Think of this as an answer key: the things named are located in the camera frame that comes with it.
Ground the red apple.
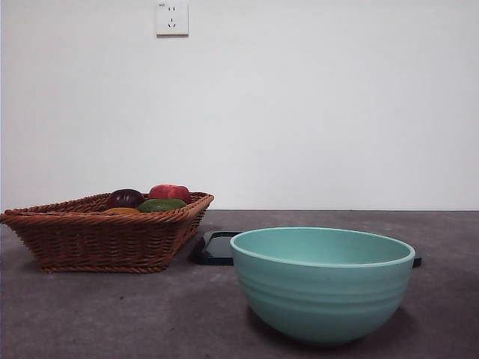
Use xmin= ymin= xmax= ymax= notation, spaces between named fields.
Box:
xmin=148 ymin=183 xmax=191 ymax=204

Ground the brown wicker basket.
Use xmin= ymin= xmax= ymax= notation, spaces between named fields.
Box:
xmin=0 ymin=191 xmax=215 ymax=274

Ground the white wall power socket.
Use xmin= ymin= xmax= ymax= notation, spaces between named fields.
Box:
xmin=156 ymin=0 xmax=189 ymax=37

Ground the teal ribbed bowl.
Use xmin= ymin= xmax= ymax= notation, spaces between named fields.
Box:
xmin=229 ymin=226 xmax=416 ymax=347

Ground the green lime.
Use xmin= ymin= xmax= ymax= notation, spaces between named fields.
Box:
xmin=136 ymin=197 xmax=187 ymax=213

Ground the dark rectangular tray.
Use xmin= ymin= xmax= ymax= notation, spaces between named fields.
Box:
xmin=189 ymin=230 xmax=423 ymax=269

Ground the dark purple plum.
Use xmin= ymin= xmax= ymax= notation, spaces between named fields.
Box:
xmin=106 ymin=188 xmax=145 ymax=209

